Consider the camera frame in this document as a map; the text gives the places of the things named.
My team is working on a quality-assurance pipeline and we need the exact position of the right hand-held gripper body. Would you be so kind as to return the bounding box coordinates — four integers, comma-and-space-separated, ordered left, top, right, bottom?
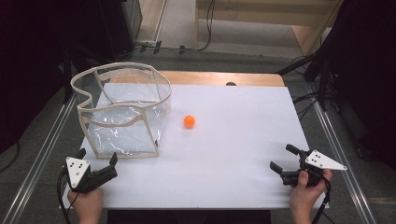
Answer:
279, 149, 348, 189

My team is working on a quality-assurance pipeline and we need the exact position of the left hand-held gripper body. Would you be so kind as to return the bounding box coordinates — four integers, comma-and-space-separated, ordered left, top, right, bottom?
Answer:
64, 157, 119, 194

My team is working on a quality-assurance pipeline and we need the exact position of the clear plastic bag beige trim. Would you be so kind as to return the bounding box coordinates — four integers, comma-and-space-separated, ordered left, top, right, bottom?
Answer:
70, 62, 173, 160

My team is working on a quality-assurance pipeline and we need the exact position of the orange ball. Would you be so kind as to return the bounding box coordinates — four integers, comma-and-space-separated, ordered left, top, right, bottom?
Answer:
183, 115, 196, 129

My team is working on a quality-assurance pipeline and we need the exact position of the person's left hand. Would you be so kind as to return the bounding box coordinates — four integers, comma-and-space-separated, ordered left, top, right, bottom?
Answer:
67, 188, 105, 218

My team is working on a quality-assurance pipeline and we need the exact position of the person's right hand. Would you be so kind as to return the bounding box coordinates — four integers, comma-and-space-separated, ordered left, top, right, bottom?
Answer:
289, 169, 333, 216

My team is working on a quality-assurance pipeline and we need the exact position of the white table board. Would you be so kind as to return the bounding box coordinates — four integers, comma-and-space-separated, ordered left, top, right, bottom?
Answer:
60, 83, 325, 210

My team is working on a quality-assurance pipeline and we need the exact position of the black stand pole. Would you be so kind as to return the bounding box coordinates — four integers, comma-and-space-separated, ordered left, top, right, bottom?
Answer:
63, 46, 75, 105

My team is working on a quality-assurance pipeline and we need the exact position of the black stand leg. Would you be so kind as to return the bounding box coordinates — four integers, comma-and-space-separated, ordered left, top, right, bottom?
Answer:
276, 51, 325, 77

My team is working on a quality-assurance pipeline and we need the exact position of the black curtain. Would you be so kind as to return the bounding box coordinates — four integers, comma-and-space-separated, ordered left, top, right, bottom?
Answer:
0, 0, 138, 155
306, 0, 396, 171

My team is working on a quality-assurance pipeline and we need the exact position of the wooden table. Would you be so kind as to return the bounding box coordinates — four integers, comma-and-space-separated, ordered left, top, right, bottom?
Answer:
158, 70, 286, 88

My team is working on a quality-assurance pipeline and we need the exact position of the light wooden shelf unit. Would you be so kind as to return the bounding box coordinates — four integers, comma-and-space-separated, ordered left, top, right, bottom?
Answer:
194, 0, 344, 58

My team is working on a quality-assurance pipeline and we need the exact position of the metal floor rail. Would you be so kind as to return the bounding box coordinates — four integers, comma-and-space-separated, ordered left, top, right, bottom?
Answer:
2, 93, 78, 224
312, 101, 378, 224

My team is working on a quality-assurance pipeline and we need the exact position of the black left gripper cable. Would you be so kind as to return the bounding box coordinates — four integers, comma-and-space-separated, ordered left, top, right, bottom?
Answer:
56, 169, 73, 224

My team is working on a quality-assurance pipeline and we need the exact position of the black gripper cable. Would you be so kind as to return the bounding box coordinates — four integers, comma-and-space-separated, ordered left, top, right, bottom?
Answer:
311, 176, 332, 224
56, 169, 73, 224

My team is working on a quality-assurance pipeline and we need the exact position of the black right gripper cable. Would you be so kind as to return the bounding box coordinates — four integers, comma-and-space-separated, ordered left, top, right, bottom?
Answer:
311, 176, 332, 224

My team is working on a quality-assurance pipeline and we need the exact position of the black hanging cable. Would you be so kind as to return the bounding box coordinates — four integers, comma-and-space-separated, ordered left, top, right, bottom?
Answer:
195, 0, 217, 52

